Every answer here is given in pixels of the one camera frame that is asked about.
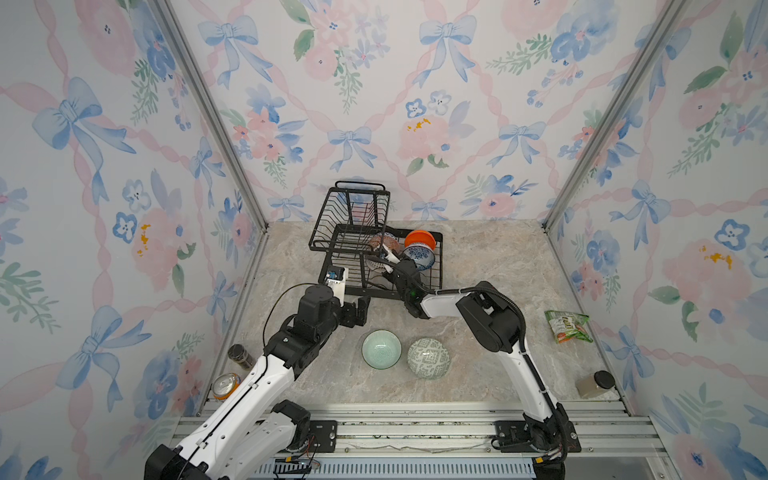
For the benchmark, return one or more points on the orange bowl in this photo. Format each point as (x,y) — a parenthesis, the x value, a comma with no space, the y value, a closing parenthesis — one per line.
(421,237)

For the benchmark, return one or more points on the black wire dish rack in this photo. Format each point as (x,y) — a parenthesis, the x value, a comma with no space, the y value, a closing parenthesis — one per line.
(360,245)

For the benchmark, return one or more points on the black-lidded jar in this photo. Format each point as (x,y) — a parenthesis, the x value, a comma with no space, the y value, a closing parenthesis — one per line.
(595,384)

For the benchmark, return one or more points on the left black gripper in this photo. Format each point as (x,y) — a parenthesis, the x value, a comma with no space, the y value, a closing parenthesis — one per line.
(351,319)

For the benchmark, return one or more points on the orange-labelled tin can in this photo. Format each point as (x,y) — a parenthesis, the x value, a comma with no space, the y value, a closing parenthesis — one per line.
(225,385)

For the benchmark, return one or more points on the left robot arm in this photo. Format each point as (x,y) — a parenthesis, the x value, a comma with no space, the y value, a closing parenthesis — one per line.
(252,425)

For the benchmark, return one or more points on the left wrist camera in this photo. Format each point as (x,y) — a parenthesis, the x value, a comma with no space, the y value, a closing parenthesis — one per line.
(336,281)

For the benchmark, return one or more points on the red patterned bowl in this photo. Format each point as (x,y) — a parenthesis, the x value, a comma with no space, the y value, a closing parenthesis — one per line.
(385,239)

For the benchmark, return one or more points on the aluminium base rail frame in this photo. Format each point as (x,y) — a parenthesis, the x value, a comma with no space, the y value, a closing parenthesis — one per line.
(463,441)

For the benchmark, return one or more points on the right aluminium corner post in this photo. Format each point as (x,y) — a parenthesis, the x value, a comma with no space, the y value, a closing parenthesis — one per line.
(658,36)

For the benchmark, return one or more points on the aluminium corner post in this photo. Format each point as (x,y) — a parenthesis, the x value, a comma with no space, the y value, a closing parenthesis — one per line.
(179,46)
(658,36)

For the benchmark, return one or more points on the pale green bowl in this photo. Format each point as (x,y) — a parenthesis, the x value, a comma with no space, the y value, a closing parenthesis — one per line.
(381,349)

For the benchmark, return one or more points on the blue floral bowl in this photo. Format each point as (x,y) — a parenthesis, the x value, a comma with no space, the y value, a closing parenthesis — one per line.
(421,254)

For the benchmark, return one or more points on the left aluminium corner post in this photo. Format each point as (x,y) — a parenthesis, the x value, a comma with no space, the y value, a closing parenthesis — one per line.
(179,46)

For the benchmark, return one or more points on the dark spice jar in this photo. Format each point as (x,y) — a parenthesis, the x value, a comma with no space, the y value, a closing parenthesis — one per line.
(238,354)

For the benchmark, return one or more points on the green snack packet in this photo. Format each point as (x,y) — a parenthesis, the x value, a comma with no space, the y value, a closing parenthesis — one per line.
(568,326)

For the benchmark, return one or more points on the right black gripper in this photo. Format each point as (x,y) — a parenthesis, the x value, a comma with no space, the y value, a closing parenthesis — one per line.
(406,263)

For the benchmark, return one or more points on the green patterned bowl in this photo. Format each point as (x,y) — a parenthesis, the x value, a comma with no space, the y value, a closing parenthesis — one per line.
(428,359)

